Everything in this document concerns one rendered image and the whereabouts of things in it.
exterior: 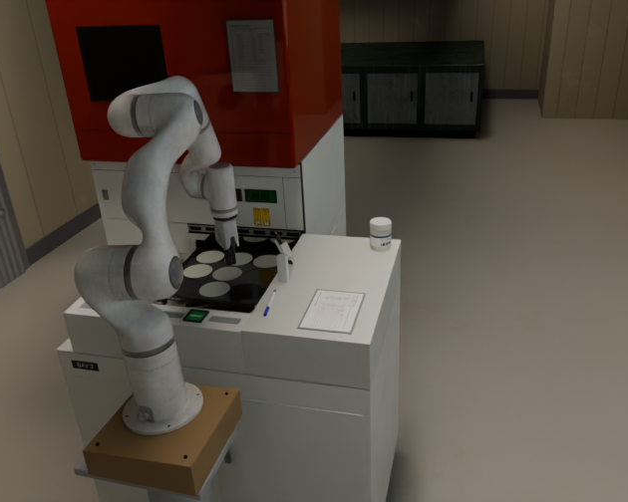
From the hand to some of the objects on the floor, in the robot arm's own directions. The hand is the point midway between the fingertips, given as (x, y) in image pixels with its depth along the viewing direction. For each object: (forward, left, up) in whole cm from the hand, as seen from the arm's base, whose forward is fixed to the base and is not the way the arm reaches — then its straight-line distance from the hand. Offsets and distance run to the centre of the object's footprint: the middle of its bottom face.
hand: (229, 258), depth 196 cm
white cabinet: (-3, +1, -98) cm, 98 cm away
